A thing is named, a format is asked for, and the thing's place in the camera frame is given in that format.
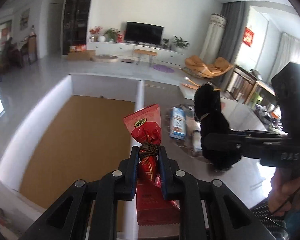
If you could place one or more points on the red candy package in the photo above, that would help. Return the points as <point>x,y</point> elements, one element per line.
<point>151,207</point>

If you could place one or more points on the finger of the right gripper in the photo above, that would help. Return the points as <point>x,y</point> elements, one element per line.
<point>257,134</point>
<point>240,144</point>

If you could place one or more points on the dark glass display cabinet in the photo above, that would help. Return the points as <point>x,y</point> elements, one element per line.
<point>75,23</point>

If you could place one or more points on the bag of cotton swabs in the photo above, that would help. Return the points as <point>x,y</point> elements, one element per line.
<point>195,135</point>

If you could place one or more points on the green potted plant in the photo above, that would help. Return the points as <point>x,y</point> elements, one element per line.
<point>180,44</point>

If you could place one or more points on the white standing air conditioner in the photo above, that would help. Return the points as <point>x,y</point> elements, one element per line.
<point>213,38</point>

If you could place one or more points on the orange lounge chair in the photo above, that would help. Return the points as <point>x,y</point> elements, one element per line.
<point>197,67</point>

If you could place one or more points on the blue white ointment box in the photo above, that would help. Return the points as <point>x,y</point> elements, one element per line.
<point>177,124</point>

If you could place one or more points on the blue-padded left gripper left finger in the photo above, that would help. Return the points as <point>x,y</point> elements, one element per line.
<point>89,210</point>

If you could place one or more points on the wooden slatted chair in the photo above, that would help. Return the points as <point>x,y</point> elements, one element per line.
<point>242,85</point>

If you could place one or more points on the white TV cabinet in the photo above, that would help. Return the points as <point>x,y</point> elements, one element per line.
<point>125,51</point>

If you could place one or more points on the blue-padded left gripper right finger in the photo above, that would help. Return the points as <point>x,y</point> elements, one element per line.
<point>208,210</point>

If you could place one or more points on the red flower vase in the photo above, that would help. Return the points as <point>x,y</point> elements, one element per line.
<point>94,32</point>

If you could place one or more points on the black flat television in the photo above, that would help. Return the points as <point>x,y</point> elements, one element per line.
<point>143,33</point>

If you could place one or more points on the wooden bench stool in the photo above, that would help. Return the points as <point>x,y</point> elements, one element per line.
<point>140,53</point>

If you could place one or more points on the person's right hand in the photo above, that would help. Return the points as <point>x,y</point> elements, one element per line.
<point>284,196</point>

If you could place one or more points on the white storage box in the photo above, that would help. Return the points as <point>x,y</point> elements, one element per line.
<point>74,132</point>

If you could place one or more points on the purple round floor mat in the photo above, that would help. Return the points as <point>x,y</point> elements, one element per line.
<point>162,68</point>

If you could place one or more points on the cardboard box on floor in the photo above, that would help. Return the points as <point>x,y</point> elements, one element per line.
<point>85,55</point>

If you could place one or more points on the white flat box on table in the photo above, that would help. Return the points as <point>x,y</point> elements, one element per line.
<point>187,90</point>

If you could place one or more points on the person sitting at desk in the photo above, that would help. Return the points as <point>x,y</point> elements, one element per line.
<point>11,56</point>

